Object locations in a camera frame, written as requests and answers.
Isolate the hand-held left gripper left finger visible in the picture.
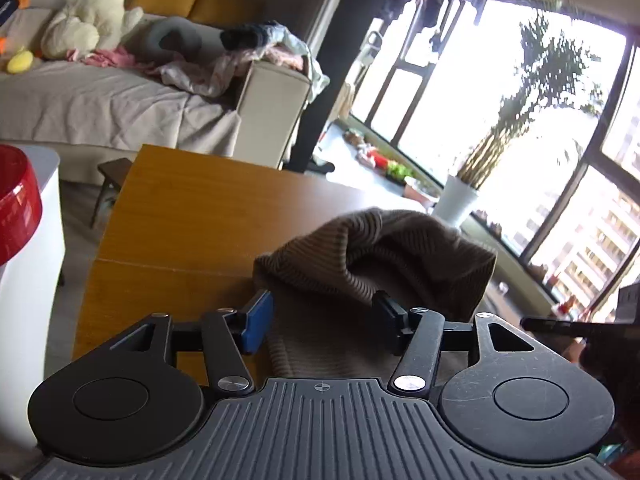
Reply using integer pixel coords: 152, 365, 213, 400
107, 290, 275, 397

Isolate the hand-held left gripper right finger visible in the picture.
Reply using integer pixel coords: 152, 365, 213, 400
372, 290, 538, 397

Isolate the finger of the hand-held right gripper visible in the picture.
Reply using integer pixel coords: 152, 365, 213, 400
520, 316, 623, 343

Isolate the brown ribbed knit sweater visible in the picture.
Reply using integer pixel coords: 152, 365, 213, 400
252, 207, 498, 381

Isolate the pile of crumpled clothes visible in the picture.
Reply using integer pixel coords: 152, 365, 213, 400
147, 20, 331, 100

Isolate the white plant pot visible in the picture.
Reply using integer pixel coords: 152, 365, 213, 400
432, 175, 481, 229

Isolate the small wooden stool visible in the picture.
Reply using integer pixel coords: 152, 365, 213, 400
90, 158, 134, 229

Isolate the white cabinet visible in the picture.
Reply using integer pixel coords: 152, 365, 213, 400
0, 145, 67, 453

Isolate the tall green bamboo plant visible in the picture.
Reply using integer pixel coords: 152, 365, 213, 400
457, 7, 608, 192

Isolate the beige sofa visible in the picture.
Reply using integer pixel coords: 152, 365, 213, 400
0, 5, 313, 186

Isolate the red translucent bowl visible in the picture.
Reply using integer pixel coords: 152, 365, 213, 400
0, 144, 44, 265

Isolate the grey plush pillow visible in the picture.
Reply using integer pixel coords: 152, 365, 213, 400
134, 16, 236, 62

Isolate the pink cloth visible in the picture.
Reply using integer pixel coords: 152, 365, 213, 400
65, 45, 153, 70

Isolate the white plush duck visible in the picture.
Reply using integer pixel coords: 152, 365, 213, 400
40, 0, 147, 61

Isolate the small yellow plush toy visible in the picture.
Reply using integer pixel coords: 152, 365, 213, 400
6, 47, 34, 75

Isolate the dark blue plush toy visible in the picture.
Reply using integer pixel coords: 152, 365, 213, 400
0, 0, 32, 27

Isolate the black window frame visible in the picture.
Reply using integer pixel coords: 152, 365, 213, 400
345, 0, 640, 321

